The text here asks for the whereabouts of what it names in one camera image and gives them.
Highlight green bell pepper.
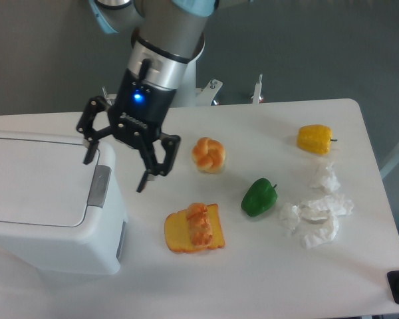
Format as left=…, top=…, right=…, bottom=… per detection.
left=241, top=177, right=278, bottom=217

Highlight knotted bread roll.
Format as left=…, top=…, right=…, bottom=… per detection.
left=192, top=137, right=226, bottom=173

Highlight white plastic trash can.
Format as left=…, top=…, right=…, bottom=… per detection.
left=0, top=142, right=128, bottom=275

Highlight long croissant bread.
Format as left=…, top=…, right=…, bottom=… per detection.
left=186, top=203, right=213, bottom=247

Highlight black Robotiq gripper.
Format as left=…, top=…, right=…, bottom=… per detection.
left=75, top=66, right=182, bottom=193

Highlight crumpled white tissue large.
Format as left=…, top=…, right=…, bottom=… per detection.
left=300, top=193, right=354, bottom=249

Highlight crumpled white tissue upper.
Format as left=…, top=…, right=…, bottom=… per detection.
left=310, top=161, right=340, bottom=194

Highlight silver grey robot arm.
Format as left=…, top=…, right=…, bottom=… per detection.
left=76, top=1, right=238, bottom=192

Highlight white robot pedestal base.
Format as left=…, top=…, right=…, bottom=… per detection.
left=102, top=34, right=264, bottom=108

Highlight white trash can lid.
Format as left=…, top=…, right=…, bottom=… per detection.
left=0, top=132, right=98, bottom=227

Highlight yellow bell pepper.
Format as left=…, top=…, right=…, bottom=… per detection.
left=297, top=124, right=337, bottom=156

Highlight crumpled white tissue small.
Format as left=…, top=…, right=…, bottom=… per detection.
left=279, top=203, right=301, bottom=231

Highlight toast bread slice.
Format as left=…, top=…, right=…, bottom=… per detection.
left=164, top=204, right=225, bottom=253

